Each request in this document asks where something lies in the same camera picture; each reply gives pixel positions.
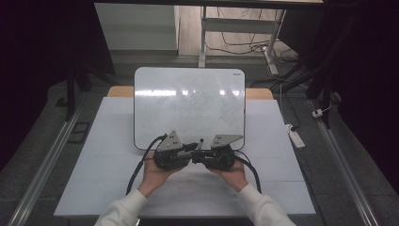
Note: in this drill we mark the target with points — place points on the aluminium floor rail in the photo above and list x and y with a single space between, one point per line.
44 169
345 163

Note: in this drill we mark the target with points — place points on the wooden table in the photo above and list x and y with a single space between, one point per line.
119 92

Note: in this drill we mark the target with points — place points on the black metal stand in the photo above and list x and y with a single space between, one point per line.
70 91

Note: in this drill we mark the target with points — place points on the white metal desk frame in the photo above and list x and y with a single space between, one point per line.
238 25

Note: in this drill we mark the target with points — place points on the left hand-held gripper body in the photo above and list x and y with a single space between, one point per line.
169 157

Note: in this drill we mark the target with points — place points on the person's right hand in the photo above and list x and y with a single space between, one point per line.
233 177

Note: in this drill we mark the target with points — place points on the person's left hand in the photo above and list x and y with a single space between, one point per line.
156 179

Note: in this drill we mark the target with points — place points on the grey cabinet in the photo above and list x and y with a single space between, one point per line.
138 28

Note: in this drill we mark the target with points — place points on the small white plug adapter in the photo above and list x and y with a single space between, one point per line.
317 113

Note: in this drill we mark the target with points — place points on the white whiteboard with dark rim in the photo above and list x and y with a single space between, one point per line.
188 109

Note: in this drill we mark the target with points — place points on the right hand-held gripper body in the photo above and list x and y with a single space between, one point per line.
221 157

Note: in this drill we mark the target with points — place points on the black floor socket plate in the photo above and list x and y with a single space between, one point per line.
79 132

